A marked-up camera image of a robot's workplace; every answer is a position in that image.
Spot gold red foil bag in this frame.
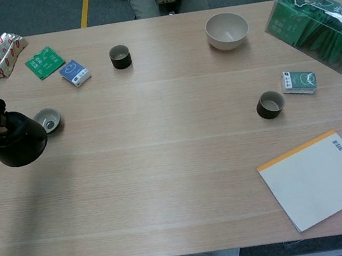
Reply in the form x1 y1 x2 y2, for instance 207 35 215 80
0 29 34 80

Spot dark teacup with white tag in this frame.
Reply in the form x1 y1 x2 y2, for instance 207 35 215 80
108 43 134 71

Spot white notebook yellow spine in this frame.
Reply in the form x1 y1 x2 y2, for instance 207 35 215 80
252 128 342 239

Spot dark teacup plain inside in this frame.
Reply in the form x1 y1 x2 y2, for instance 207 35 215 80
253 89 288 122

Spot green tea sachet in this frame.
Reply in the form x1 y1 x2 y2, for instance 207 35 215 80
23 43 68 83

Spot light grey shallow teacup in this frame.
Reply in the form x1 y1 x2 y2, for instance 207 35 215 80
32 106 63 136

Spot black teapot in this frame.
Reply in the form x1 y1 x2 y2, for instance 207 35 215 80
0 104 52 170

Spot clear box green tea bags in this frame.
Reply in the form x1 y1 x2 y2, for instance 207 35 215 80
260 0 342 84

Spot blue tea box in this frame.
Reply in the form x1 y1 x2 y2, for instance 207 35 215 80
57 57 94 90

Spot teal tea box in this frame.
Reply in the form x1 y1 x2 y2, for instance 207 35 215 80
279 67 319 99

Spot beige ceramic bowl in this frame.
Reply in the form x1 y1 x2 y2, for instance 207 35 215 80
203 9 252 54

